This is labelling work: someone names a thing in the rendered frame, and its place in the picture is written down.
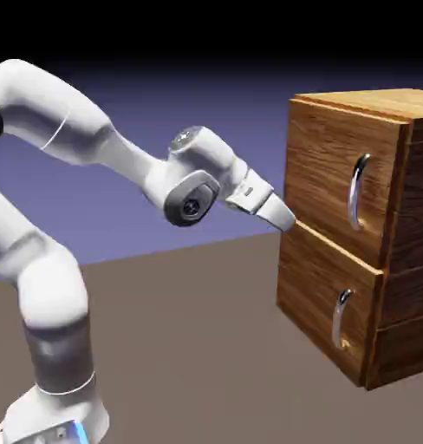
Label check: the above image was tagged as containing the short curved metal handle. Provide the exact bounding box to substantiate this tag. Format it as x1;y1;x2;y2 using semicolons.
331;288;355;349

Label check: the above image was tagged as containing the short wooden cabinet door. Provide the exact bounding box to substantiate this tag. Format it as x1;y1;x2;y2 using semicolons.
276;221;385;389

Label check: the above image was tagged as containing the wooden cabinet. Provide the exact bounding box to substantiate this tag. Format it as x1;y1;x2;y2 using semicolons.
276;88;423;392

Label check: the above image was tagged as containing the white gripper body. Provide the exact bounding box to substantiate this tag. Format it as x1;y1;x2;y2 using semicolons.
255;193;297;232

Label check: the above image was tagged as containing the long curved metal handle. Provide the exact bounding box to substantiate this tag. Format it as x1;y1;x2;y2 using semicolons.
347;153;372;232

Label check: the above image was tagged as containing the tall wooden cabinet door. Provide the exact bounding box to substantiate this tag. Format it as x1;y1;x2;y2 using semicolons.
283;98;411;271

